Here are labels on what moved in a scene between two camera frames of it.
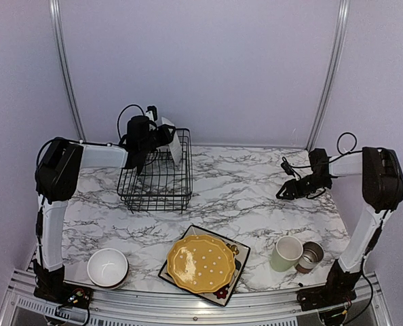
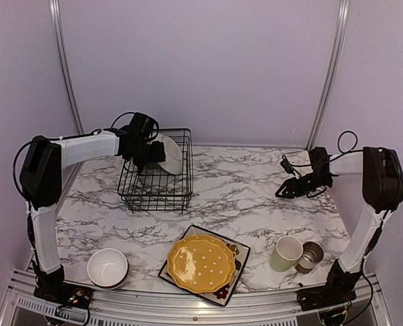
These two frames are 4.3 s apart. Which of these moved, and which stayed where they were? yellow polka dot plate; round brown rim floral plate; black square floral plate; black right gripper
Moved: round brown rim floral plate
Stayed: yellow polka dot plate; black square floral plate; black right gripper
